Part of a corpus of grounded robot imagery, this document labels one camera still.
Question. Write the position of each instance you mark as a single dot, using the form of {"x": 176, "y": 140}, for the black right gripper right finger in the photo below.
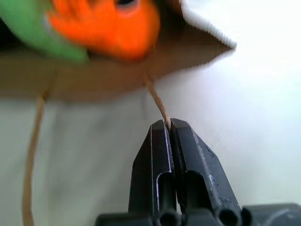
{"x": 200, "y": 164}

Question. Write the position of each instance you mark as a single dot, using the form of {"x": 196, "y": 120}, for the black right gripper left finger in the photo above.
{"x": 145, "y": 164}

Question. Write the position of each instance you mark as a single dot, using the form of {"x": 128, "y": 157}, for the brown paper bag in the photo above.
{"x": 117, "y": 75}

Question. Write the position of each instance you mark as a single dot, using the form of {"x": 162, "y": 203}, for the orange and green plush toy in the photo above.
{"x": 98, "y": 26}

